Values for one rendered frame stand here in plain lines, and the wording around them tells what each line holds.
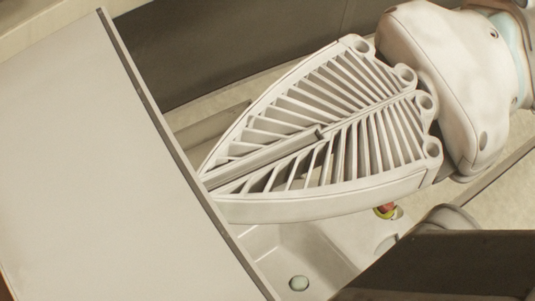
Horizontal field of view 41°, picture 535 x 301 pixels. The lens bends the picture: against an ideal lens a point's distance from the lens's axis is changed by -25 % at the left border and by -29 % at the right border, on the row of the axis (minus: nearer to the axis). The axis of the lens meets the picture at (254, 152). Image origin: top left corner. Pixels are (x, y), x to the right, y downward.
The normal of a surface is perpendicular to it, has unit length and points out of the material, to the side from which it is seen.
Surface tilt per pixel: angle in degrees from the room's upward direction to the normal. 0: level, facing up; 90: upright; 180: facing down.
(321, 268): 73
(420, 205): 0
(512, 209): 0
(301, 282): 0
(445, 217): 36
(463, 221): 16
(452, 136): 90
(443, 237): 54
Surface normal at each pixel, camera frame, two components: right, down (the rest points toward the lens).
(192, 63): 0.51, 0.77
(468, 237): -0.46, -0.86
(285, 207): 0.09, 0.86
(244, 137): -0.15, 0.83
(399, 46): -0.85, 0.39
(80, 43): 0.12, -0.51
